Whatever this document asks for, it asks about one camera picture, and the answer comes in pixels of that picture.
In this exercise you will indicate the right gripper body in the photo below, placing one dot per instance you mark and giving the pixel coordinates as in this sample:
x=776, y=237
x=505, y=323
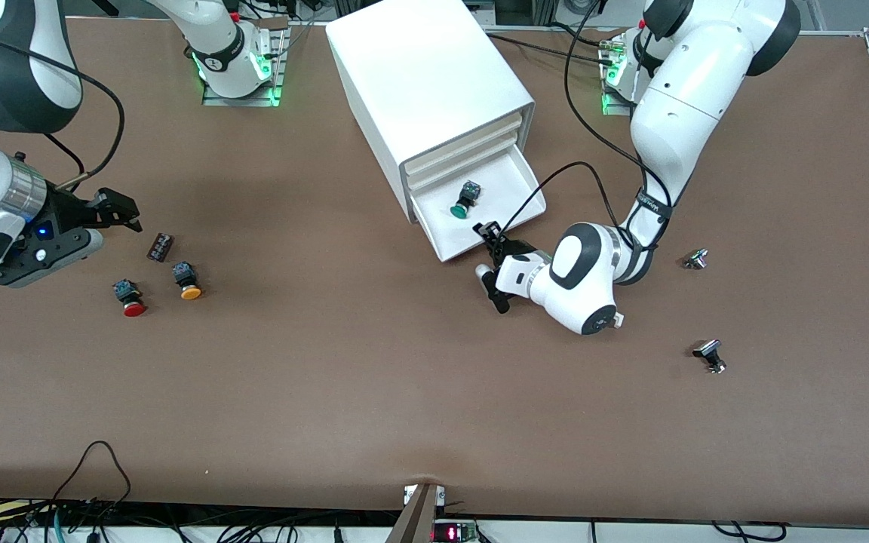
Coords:
x=67, y=213

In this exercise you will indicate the green mushroom push button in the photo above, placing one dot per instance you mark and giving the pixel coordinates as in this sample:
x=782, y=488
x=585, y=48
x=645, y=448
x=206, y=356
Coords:
x=466, y=202

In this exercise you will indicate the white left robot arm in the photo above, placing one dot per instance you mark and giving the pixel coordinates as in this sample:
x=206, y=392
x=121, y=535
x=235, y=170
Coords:
x=706, y=75

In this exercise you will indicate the red mushroom push button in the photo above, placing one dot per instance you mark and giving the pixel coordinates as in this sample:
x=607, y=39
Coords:
x=130, y=298

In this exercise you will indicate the yellow mushroom push button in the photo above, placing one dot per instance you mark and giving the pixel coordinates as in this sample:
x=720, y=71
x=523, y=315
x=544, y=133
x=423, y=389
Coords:
x=187, y=283

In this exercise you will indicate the white curved plastic part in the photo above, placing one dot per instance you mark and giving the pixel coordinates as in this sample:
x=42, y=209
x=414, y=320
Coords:
x=618, y=321

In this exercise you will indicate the small red display device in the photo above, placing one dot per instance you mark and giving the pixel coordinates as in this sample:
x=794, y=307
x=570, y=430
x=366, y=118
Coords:
x=453, y=533

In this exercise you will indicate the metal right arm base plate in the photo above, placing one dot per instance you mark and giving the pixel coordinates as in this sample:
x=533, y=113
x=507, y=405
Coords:
x=246, y=100

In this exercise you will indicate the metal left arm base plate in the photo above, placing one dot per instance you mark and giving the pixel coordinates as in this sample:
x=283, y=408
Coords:
x=608, y=105

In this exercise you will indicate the small metal selector switch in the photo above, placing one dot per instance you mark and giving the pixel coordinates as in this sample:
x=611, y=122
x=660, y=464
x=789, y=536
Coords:
x=695, y=259

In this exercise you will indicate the black headed metal switch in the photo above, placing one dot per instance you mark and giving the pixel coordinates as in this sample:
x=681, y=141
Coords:
x=708, y=351

